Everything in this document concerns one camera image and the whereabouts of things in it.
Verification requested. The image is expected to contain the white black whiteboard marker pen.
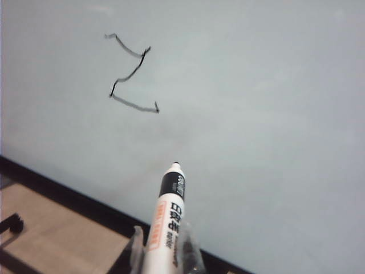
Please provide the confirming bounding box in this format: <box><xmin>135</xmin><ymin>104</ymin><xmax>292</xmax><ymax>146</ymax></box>
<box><xmin>140</xmin><ymin>160</ymin><xmax>189</xmax><ymax>274</ymax></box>

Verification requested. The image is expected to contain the clear right gripper left finger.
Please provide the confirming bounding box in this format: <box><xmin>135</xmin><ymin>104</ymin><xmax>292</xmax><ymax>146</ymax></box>
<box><xmin>128</xmin><ymin>225</ymin><xmax>147</xmax><ymax>274</ymax></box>

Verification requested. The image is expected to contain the black metal frame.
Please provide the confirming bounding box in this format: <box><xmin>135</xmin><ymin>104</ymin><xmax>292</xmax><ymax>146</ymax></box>
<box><xmin>0</xmin><ymin>212</ymin><xmax>44</xmax><ymax>274</ymax></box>

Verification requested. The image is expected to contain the white glass whiteboard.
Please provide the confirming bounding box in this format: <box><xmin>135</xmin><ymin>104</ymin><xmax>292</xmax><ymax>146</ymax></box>
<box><xmin>0</xmin><ymin>0</ymin><xmax>365</xmax><ymax>274</ymax></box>

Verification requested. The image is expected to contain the clear right gripper right finger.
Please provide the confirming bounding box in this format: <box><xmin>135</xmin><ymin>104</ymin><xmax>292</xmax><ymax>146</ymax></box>
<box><xmin>177</xmin><ymin>219</ymin><xmax>206</xmax><ymax>274</ymax></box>

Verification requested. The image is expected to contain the black whiteboard bottom rail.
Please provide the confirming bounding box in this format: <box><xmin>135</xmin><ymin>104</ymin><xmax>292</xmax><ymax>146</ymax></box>
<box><xmin>0</xmin><ymin>155</ymin><xmax>249</xmax><ymax>274</ymax></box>

